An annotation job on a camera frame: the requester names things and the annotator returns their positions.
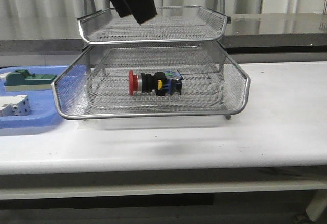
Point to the blue plastic tray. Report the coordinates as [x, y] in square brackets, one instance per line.
[42, 106]

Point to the green electrical module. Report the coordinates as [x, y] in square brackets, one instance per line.
[23, 80]

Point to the red emergency stop button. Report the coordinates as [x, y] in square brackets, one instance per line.
[167, 82]

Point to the silver mesh tray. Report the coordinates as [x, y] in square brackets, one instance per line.
[107, 89]
[171, 24]
[69, 87]

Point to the silver rack frame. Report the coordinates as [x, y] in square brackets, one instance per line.
[90, 5]

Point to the dark back counter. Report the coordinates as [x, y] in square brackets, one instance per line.
[247, 33]

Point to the white table leg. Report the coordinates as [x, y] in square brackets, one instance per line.
[317, 205]

